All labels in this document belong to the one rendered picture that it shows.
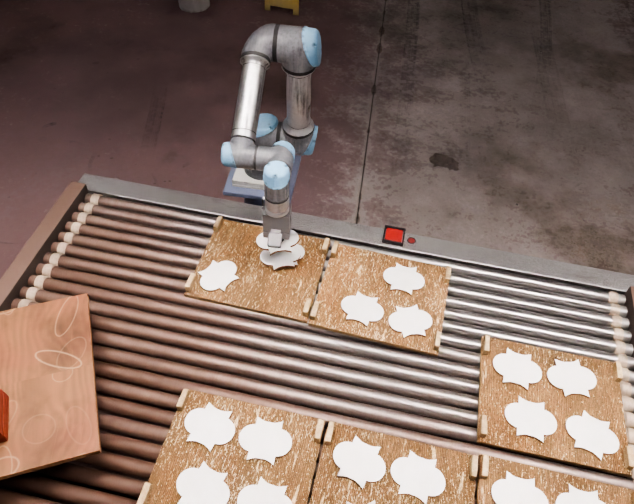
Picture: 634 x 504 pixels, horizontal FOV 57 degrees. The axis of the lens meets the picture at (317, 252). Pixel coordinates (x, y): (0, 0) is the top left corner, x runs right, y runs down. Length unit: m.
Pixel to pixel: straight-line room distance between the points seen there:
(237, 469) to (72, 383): 0.50
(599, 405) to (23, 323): 1.67
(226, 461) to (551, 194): 2.84
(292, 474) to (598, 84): 4.09
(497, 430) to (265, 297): 0.80
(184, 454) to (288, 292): 0.60
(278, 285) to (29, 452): 0.85
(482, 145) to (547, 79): 1.04
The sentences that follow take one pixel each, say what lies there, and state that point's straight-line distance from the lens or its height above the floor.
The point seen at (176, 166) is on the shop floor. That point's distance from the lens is 3.81.
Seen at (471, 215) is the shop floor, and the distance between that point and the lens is 3.62.
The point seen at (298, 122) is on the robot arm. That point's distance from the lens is 2.15.
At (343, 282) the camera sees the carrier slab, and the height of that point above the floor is 0.94.
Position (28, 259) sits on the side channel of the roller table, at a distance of 2.17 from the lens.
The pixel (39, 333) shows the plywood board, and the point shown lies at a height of 1.04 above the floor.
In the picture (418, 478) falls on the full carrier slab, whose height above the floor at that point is 0.95.
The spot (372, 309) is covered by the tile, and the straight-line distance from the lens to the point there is 1.89.
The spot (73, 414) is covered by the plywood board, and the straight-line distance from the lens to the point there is 1.69.
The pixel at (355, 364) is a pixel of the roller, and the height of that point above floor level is 0.91.
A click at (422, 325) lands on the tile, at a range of 1.88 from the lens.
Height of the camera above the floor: 2.48
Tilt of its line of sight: 50 degrees down
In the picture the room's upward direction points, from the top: 3 degrees clockwise
